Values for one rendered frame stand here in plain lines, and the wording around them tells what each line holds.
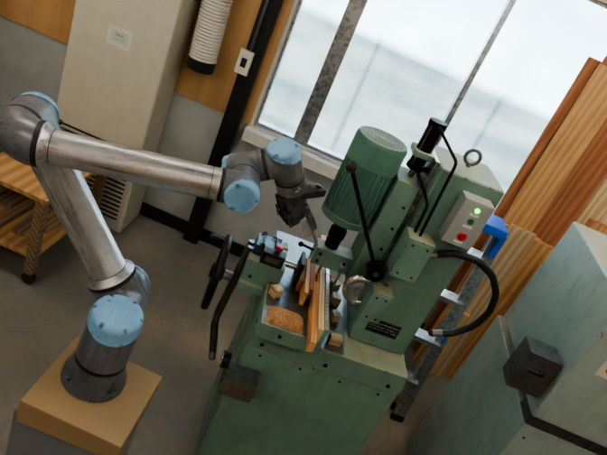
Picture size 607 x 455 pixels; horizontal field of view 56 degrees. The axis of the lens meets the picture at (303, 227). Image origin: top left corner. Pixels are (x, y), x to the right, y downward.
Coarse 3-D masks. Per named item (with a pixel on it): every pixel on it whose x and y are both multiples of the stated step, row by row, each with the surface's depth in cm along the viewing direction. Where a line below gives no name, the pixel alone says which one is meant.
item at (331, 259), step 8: (320, 240) 201; (320, 248) 197; (328, 248) 199; (344, 248) 203; (312, 256) 199; (320, 256) 198; (328, 256) 198; (336, 256) 198; (344, 256) 198; (320, 264) 200; (328, 264) 200; (336, 264) 200; (344, 272) 201
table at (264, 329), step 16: (288, 240) 227; (304, 240) 232; (288, 256) 217; (288, 272) 208; (240, 288) 199; (256, 288) 198; (288, 288) 200; (272, 304) 189; (288, 304) 192; (304, 304) 195; (304, 320) 188; (272, 336) 181; (288, 336) 181; (304, 336) 181
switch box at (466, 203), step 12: (468, 192) 175; (456, 204) 176; (468, 204) 171; (480, 204) 171; (456, 216) 173; (468, 216) 173; (480, 216) 173; (444, 228) 178; (456, 228) 175; (468, 228) 175; (480, 228) 175; (444, 240) 178; (468, 240) 177
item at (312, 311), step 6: (318, 276) 206; (318, 288) 200; (312, 294) 197; (312, 300) 193; (312, 306) 190; (312, 312) 186; (312, 318) 184; (312, 324) 181; (312, 330) 178; (312, 336) 176; (306, 342) 178; (312, 342) 174; (306, 348) 175; (312, 348) 175
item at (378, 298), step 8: (376, 288) 186; (384, 288) 188; (368, 296) 189; (376, 296) 185; (384, 296) 185; (392, 296) 186; (360, 304) 194; (368, 304) 187; (376, 304) 187; (384, 304) 187; (360, 312) 190; (368, 312) 188; (376, 312) 188; (384, 312) 189; (368, 320) 190; (376, 320) 190
